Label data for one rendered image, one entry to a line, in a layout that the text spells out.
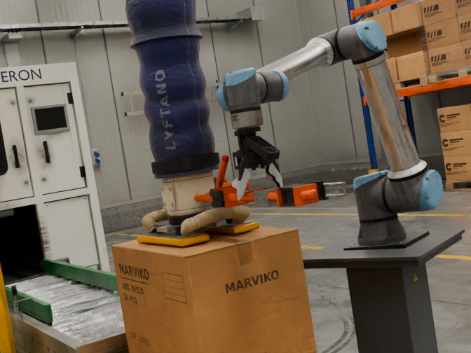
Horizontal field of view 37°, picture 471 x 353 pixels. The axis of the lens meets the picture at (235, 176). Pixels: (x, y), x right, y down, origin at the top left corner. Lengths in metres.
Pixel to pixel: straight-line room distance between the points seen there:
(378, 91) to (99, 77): 10.01
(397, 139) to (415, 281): 0.58
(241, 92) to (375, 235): 1.01
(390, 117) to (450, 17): 7.93
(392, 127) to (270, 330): 0.88
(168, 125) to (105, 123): 10.01
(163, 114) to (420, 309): 1.28
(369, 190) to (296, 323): 0.73
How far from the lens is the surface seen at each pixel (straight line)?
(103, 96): 12.29
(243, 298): 2.10
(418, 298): 2.84
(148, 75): 2.27
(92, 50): 12.36
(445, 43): 10.52
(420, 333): 2.85
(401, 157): 2.61
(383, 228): 2.75
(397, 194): 2.67
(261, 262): 2.12
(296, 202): 1.77
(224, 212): 2.18
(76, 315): 3.41
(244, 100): 1.97
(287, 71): 2.34
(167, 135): 2.24
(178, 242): 2.15
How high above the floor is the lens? 1.25
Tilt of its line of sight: 3 degrees down
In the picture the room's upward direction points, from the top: 9 degrees counter-clockwise
